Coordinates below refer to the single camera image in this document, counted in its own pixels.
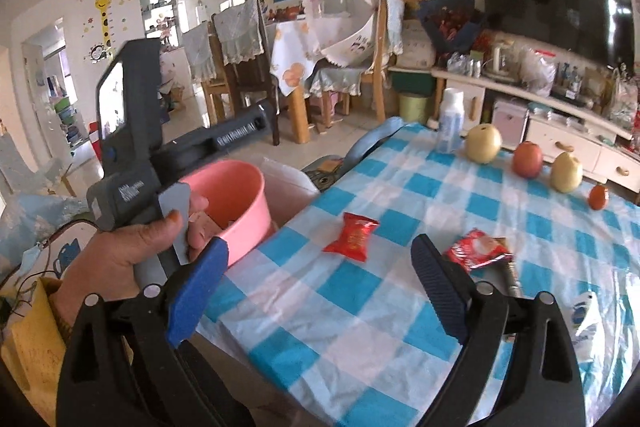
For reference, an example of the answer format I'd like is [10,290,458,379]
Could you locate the person's left hand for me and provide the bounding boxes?
[52,192,211,308]

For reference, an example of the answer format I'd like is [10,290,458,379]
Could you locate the dining table with printed cloth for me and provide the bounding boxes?
[270,19,326,145]

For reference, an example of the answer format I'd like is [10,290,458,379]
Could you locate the white television cabinet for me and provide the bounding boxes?
[432,67,640,192]

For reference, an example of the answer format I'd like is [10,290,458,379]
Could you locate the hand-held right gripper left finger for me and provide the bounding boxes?
[56,237,256,427]

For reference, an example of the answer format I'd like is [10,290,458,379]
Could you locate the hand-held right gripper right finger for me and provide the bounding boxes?
[411,234,587,427]

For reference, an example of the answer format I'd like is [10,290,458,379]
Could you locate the blue checkered tablecloth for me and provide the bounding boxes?
[197,122,640,427]

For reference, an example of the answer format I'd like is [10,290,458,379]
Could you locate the red black snack packet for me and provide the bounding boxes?
[444,228,513,275]

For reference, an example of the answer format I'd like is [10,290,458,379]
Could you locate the clear plastic bag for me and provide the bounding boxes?
[520,49,558,96]

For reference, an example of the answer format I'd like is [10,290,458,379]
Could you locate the tall white plastic bottle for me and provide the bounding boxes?
[436,88,467,152]

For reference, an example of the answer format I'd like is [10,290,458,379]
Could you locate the brown stick sachet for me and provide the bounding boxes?
[492,257,523,300]

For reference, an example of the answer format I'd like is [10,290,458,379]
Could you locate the pink plastic bin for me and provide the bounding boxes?
[179,159,273,268]

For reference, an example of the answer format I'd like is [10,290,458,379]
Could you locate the orange persimmon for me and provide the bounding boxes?
[587,183,610,211]

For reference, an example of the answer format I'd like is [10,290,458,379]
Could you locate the small yellow pear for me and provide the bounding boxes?
[551,151,584,194]

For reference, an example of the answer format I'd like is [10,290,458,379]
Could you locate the chair with lace cover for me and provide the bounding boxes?
[182,22,216,108]

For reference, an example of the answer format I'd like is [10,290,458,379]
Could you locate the red apple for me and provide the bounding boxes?
[512,141,544,178]

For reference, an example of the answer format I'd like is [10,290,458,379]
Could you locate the giraffe wall sticker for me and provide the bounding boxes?
[92,0,126,52]

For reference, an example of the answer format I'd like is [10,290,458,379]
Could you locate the white storage box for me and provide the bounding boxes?
[492,99,530,150]

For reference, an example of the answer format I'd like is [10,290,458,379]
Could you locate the green waste bin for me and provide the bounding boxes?
[398,93,432,125]

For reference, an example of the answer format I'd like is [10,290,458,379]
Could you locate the white bag lined bin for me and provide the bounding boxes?
[250,154,321,240]

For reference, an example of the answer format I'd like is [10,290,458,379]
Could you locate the dark blue flower bouquet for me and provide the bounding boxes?
[417,0,486,52]

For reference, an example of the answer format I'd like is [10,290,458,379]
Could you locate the light wooden chair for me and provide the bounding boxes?
[310,0,405,122]

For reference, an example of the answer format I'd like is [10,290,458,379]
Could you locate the dark wooden chair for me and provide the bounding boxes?
[210,0,281,145]

